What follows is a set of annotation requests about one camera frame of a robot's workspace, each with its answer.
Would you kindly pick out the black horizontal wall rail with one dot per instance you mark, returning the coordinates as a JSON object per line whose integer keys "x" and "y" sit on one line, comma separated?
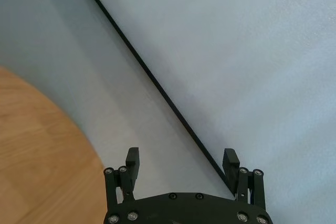
{"x": 155, "y": 82}

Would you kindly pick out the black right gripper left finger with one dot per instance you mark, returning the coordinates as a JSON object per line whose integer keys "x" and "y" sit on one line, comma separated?
{"x": 126, "y": 179}

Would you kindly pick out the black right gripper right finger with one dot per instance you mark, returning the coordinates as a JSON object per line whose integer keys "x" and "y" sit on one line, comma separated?
{"x": 244, "y": 182}

